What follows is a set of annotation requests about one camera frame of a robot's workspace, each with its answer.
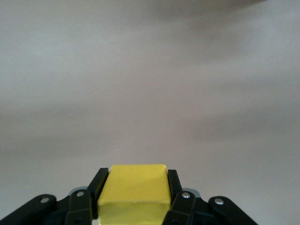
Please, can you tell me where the yellow wooden block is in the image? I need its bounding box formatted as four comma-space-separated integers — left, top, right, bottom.
97, 164, 171, 225

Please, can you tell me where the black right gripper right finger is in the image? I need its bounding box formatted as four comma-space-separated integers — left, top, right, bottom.
161, 170, 256, 225

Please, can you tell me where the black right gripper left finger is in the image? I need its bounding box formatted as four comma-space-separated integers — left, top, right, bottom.
0, 168, 109, 225

